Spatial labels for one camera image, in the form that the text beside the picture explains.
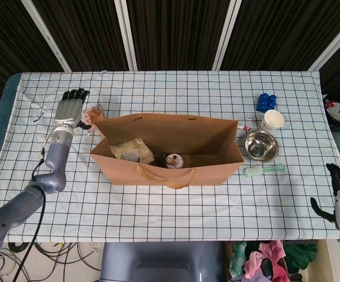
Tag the white paper cup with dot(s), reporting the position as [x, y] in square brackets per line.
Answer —
[271, 120]

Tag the pink cupcake toy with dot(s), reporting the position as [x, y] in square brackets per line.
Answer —
[174, 161]

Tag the purple cloth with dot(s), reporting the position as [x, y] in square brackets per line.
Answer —
[246, 279]

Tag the blue toy building block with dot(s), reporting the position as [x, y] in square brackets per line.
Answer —
[266, 102]

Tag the white partition frame post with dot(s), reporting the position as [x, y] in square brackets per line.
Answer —
[126, 35]
[227, 35]
[334, 47]
[47, 35]

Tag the dark red grapes bunch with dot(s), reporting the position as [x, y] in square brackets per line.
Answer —
[159, 161]

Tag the pink cloth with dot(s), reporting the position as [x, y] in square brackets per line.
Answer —
[255, 261]

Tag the small red white tube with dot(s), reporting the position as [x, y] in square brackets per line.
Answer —
[244, 127]

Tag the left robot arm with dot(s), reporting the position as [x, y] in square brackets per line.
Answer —
[55, 164]

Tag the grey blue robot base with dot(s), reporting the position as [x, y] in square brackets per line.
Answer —
[158, 255]

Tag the brown paper shopping bag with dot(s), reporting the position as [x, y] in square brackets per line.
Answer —
[205, 173]

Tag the white black checked tablecloth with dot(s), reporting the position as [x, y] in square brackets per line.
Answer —
[170, 211]

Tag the stainless steel bowl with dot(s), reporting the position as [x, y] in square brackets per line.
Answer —
[261, 146]

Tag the green toothbrush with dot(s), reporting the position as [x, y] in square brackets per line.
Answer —
[253, 171]

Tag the bread bun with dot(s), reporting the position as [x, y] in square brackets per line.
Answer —
[95, 114]

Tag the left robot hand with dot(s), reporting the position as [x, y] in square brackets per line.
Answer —
[67, 113]

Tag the yellow snack packet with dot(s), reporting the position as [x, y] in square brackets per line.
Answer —
[131, 150]

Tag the dark green cloth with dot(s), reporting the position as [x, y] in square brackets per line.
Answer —
[301, 254]

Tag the teal patterned cloth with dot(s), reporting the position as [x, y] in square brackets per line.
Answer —
[238, 258]

